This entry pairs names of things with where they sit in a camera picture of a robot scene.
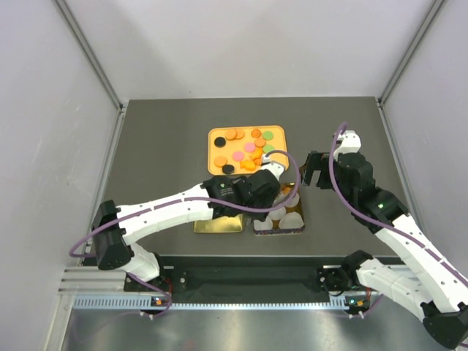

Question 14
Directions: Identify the fish shaped cookie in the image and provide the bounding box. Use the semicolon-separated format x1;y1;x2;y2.
240;159;257;172
249;148;263;160

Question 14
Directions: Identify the black sandwich cookie bottom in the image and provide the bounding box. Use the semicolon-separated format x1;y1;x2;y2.
222;164;235;175

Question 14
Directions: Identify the black sandwich cookie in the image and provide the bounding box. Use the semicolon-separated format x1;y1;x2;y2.
214;137;227;148
222;164;235;175

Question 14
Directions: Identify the round dotted biscuit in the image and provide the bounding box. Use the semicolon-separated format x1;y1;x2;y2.
214;156;227;167

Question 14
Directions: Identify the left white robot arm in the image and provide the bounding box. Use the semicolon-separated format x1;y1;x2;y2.
92;164;284;290

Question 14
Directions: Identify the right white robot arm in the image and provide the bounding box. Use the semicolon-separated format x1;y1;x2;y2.
300;151;467;350

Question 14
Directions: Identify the center paper cup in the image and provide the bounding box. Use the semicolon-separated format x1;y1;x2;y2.
268;206;287;221

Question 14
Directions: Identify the paper cup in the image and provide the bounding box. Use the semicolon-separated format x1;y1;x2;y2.
279;212;304;230
268;206;287;221
253;216;273;232
274;188;300;208

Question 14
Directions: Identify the top right paper cup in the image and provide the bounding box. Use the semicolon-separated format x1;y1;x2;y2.
274;188;300;208

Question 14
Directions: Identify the bottom left paper cup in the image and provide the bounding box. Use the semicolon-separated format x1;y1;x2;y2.
253;216;273;232

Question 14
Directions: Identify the pink cookie lower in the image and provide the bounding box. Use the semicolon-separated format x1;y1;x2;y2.
232;151;245;162

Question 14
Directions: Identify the pink cookie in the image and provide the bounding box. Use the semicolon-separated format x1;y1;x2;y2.
244;143;256;153
232;151;245;162

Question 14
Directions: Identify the gold tin lid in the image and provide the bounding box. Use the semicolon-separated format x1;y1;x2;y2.
193;214;244;234

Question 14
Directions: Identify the green cookie lower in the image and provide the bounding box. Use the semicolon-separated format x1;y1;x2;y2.
263;144;276;154

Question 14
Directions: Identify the green cookie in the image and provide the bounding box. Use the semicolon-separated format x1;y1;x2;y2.
263;144;276;154
262;131;274;140

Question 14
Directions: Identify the gold cookie tin box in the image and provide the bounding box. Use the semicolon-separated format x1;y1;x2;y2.
253;191;305;236

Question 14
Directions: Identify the pink cookie upper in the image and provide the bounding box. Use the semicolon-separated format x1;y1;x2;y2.
244;143;256;153

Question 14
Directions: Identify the bottom right paper cup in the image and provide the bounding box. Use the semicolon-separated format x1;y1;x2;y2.
279;212;304;230

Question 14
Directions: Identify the orange shell cookie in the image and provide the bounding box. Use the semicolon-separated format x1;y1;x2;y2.
254;137;266;148

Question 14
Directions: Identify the orange plastic tray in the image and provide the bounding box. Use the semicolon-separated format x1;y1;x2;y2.
208;125;287;176

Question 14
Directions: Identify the green cookie upper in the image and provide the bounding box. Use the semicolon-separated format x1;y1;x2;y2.
262;131;274;140

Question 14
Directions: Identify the orange swirl cookie upper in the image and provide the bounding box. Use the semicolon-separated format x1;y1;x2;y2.
251;129;262;138

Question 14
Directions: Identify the black sandwich cookie top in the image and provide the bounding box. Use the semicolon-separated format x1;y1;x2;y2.
214;137;227;148

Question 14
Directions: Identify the round biscuit top left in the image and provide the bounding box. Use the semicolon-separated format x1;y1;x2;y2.
224;129;237;140

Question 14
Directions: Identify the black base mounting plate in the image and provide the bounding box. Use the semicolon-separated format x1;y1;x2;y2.
123;255;370;298

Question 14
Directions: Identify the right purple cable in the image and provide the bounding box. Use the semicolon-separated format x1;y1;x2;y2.
328;122;468;317

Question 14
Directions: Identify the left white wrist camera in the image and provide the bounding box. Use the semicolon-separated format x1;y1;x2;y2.
260;154;285;181

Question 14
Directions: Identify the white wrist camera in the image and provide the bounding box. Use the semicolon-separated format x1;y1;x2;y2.
260;154;285;181
333;130;361;159

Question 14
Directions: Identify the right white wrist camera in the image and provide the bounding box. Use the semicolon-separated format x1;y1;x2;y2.
333;130;361;159

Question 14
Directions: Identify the white slotted cable duct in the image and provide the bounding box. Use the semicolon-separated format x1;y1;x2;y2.
72;295;352;311

